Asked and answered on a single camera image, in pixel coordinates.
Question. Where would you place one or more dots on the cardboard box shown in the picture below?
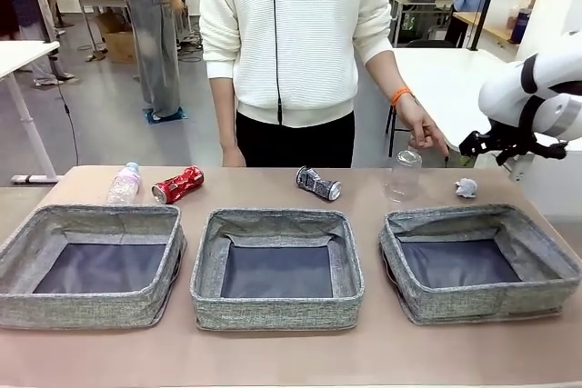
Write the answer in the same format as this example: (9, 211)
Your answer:
(120, 47)

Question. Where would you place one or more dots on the person's left forearm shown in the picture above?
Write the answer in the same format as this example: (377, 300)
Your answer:
(386, 76)

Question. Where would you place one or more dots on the bystander in pale clothes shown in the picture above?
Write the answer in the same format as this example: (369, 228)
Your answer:
(23, 15)

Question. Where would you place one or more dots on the crushed black cola can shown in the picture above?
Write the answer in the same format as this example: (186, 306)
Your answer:
(316, 183)

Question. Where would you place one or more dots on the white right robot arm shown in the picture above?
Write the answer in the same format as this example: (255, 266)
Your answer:
(500, 97)

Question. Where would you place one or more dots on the white knit sweater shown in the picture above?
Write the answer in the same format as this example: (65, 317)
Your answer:
(318, 42)

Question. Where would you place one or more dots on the orange wristband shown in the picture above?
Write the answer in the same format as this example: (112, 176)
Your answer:
(400, 96)

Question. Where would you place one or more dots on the grey fabric basket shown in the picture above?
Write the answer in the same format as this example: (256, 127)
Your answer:
(477, 304)
(91, 311)
(273, 313)

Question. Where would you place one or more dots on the person's right hand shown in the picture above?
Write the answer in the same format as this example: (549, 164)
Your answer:
(232, 157)

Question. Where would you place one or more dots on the person's right forearm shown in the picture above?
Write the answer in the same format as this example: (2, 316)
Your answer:
(225, 111)

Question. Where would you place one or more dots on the dark blue bottle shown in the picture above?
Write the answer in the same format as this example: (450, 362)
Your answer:
(520, 24)

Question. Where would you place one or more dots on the black folding chair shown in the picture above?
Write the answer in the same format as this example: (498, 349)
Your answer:
(390, 138)

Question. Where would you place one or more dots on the pink-labelled plastic water bottle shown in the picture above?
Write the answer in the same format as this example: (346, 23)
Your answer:
(123, 186)

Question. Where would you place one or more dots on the black trousers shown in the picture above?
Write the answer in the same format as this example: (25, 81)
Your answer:
(295, 142)

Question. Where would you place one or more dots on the bystander in grey trousers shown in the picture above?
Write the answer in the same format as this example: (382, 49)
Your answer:
(157, 42)

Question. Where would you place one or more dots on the white height-adjustable desk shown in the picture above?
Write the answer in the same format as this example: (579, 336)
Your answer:
(23, 54)

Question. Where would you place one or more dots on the white paper ball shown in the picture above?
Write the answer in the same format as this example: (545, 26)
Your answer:
(466, 188)

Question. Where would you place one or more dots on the person's left hand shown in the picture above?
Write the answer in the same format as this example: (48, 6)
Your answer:
(418, 122)

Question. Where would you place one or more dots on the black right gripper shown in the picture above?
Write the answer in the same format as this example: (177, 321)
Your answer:
(514, 140)

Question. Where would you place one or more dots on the crushed red cola can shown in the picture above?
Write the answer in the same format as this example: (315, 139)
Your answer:
(179, 183)

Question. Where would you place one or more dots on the clear plastic cup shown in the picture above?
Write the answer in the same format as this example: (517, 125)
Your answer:
(402, 179)

